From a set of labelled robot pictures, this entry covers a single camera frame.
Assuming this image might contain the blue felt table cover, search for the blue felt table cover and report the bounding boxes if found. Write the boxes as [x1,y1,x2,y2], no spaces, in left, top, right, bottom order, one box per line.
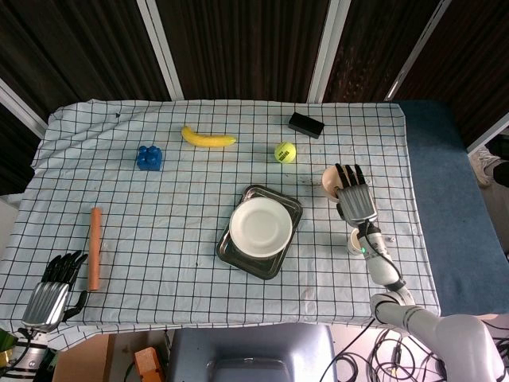
[397,99,509,315]

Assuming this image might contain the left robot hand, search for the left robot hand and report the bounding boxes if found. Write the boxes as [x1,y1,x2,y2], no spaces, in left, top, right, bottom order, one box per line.
[21,250,89,333]

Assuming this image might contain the orange wooden rod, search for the orange wooden rod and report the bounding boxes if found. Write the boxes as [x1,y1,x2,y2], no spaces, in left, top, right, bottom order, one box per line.
[87,206,103,293]

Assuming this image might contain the rectangular metal tray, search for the rectangular metal tray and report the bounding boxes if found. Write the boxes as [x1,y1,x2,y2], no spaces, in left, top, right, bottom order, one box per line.
[216,185,304,281]

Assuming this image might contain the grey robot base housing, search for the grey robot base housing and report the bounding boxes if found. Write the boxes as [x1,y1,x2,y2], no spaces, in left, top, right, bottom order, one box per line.
[166,322,338,382]

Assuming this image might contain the blue toy building block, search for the blue toy building block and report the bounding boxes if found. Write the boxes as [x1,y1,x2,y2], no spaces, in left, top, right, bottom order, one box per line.
[135,145,165,173]

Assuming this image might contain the black rectangular box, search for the black rectangular box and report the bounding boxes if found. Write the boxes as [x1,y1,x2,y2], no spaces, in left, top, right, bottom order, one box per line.
[288,111,325,140]

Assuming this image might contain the white black-checked tablecloth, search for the white black-checked tablecloth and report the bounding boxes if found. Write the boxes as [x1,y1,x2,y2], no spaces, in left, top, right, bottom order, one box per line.
[0,98,441,351]

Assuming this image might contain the beige bowl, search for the beige bowl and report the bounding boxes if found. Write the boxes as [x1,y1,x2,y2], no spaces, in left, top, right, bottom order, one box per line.
[321,166,347,204]

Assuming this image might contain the white sneaker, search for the white sneaker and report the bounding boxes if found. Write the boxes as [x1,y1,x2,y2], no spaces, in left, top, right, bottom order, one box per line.
[469,147,502,189]

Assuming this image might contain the white paper cup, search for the white paper cup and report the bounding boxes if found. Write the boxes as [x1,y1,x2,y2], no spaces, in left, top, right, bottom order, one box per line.
[348,228,365,256]

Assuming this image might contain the orange box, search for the orange box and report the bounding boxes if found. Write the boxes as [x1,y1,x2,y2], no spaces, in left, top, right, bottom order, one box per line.
[133,346,166,382]

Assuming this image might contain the green yellow container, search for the green yellow container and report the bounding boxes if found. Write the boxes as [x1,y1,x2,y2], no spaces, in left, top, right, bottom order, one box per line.
[0,329,19,368]

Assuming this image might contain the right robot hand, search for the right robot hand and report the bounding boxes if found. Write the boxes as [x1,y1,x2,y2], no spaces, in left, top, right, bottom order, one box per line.
[332,162,379,230]

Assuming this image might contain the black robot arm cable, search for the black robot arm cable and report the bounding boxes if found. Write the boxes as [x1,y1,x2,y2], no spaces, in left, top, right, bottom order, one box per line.
[363,222,403,288]

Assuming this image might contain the white round plate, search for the white round plate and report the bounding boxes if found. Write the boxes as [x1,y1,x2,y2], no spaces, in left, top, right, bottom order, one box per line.
[228,197,295,259]

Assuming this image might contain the white partition frame post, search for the white partition frame post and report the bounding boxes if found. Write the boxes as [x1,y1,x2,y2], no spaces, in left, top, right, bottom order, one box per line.
[467,126,509,154]
[308,0,351,103]
[137,0,185,101]
[384,0,453,101]
[0,77,49,137]

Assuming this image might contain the yellow banana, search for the yellow banana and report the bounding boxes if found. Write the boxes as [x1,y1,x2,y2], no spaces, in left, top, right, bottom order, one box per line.
[181,126,238,149]

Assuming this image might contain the yellow-green tennis ball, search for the yellow-green tennis ball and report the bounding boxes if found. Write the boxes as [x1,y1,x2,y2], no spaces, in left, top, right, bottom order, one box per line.
[274,141,297,165]

